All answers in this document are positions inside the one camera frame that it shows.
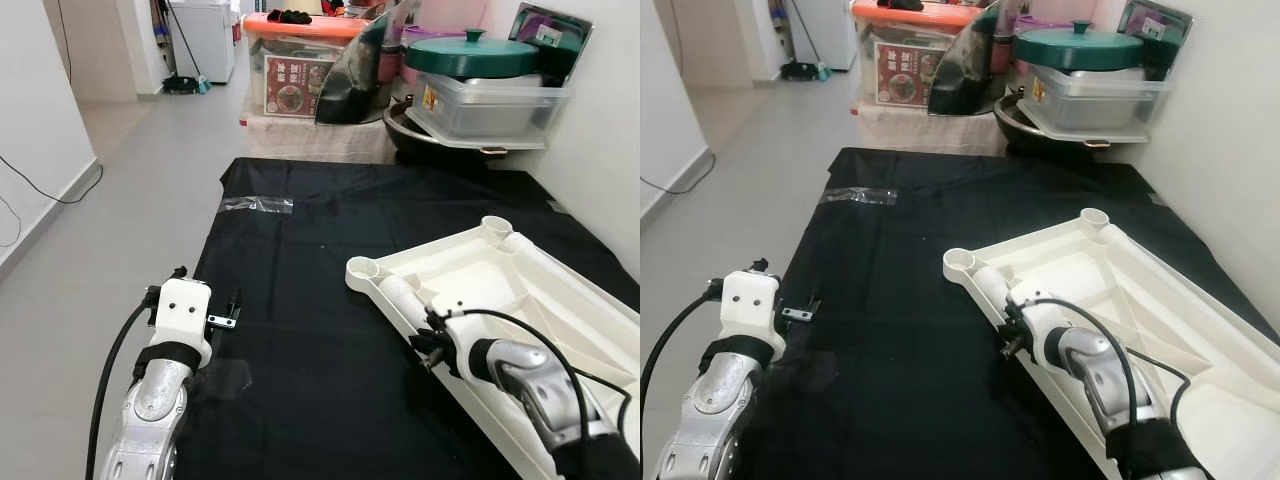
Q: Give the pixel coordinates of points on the white plastic children table top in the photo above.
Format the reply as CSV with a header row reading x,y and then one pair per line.
x,y
1080,270
480,280

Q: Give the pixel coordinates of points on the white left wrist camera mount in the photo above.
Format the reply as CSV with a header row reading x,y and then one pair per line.
x,y
183,310
748,300

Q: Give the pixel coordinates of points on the white cabinet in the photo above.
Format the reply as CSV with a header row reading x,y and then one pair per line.
x,y
205,40
830,30

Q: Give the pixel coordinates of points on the green pot lid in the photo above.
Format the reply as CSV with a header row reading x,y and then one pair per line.
x,y
470,55
1080,48

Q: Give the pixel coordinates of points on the clear plastic storage box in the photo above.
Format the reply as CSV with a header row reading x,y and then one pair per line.
x,y
1100,98
490,105

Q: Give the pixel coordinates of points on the red printed carton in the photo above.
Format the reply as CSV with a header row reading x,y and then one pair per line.
x,y
298,85
908,75

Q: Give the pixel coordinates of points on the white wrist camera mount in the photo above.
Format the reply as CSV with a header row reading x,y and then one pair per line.
x,y
183,310
1045,320
748,300
465,335

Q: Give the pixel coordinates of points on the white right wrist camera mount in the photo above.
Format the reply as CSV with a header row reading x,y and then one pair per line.
x,y
465,335
1045,320

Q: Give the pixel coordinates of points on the mop with green head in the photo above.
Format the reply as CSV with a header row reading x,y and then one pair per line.
x,y
803,70
185,85

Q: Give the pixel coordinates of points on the black tablecloth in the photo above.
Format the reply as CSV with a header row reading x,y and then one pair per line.
x,y
880,300
300,300

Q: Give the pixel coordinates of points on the orange lidded storage bin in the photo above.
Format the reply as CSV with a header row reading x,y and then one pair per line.
x,y
910,12
300,25

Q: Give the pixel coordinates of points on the black wok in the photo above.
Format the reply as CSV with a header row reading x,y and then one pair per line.
x,y
1010,128
400,135

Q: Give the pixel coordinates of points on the clear tape strip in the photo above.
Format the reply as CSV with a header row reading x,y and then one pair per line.
x,y
258,204
858,196

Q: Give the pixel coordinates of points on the clear tape cross patch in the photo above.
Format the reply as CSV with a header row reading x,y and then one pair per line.
x,y
810,375
225,378

